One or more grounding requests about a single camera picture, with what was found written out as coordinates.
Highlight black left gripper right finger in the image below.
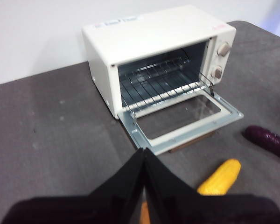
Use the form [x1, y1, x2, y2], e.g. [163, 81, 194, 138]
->
[143, 147, 280, 224]

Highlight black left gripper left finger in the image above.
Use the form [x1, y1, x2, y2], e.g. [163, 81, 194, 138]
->
[1, 148, 145, 224]

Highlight glass oven door beige handle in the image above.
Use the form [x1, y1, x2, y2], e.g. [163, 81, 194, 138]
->
[117, 92, 245, 156]

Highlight white Toshiba toaster oven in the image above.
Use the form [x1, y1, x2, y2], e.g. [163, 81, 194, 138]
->
[81, 4, 238, 120]

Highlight blue printed oven sticker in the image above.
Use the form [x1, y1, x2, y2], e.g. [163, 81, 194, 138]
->
[94, 14, 144, 29]

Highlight brown potato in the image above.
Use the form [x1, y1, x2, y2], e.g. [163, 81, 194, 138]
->
[140, 202, 150, 224]

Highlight yellow corn cob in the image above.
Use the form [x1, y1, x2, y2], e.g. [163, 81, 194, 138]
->
[196, 159, 242, 196]

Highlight beige knob upright pointer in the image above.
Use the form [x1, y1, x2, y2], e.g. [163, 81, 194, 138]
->
[210, 65, 224, 79]

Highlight beige knob slanted pointer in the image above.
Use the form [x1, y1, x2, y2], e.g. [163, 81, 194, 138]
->
[217, 41, 232, 57]

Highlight wire oven rack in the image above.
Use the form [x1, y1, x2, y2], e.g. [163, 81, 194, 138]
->
[119, 58, 213, 113]

